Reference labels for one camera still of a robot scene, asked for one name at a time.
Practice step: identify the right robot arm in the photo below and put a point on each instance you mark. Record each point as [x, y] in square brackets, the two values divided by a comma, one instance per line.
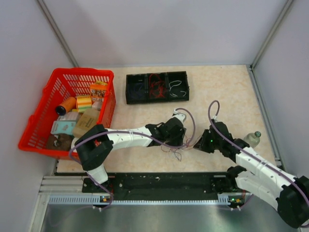
[286, 193]

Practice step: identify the red plastic basket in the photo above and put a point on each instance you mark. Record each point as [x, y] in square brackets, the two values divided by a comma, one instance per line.
[62, 84]

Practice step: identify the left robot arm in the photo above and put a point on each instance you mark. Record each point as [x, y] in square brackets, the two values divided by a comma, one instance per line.
[95, 145]

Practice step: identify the brown furry item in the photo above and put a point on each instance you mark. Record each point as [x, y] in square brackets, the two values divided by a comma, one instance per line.
[59, 142]

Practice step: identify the teal small box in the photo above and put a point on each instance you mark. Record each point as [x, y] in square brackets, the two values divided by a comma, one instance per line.
[63, 127]

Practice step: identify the black three-compartment tray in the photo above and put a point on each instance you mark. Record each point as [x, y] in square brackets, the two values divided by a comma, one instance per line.
[157, 87]

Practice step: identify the orange snack package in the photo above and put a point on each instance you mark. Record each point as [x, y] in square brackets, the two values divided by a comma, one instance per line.
[98, 91]

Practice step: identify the yellow green striped roll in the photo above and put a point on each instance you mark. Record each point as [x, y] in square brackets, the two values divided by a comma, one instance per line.
[83, 102]

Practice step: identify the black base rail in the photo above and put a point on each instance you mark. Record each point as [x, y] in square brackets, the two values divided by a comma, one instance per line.
[167, 186]

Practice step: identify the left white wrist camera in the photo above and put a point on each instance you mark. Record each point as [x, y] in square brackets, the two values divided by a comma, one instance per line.
[180, 116]

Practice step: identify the orange black cylinder can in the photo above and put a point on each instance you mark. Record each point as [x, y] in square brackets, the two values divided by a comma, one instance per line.
[66, 106]

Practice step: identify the pink wrapped package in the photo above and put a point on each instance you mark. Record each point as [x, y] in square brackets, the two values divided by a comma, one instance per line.
[97, 105]

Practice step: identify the clear plastic bottle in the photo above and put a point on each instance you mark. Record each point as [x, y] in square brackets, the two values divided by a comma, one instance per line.
[253, 139]

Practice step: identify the brown cardboard box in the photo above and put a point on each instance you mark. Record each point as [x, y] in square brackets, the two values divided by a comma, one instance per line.
[87, 120]

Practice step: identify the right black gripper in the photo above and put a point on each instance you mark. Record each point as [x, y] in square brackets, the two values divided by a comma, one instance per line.
[202, 145]

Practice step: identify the white slotted cable duct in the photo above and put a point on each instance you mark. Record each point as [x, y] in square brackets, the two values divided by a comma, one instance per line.
[78, 199]

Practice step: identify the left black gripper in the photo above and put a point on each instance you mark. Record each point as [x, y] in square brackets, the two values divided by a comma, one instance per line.
[178, 141]

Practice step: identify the pink white box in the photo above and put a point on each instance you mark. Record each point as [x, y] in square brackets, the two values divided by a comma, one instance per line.
[70, 116]

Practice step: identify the white round container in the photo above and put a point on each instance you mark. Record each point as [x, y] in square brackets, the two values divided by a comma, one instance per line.
[73, 142]

